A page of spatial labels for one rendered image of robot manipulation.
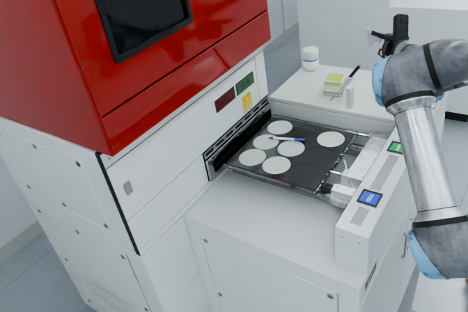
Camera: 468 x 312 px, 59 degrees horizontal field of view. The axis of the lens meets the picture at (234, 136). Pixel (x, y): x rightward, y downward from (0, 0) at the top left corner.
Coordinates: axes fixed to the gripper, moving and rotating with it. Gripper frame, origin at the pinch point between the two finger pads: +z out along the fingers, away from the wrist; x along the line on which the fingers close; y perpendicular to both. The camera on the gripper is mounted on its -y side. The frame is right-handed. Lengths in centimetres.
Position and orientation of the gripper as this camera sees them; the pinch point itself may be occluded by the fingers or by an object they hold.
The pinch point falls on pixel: (383, 30)
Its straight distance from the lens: 172.1
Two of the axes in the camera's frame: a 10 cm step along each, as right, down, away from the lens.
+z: -0.8, -4.7, 8.8
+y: -1.6, 8.8, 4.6
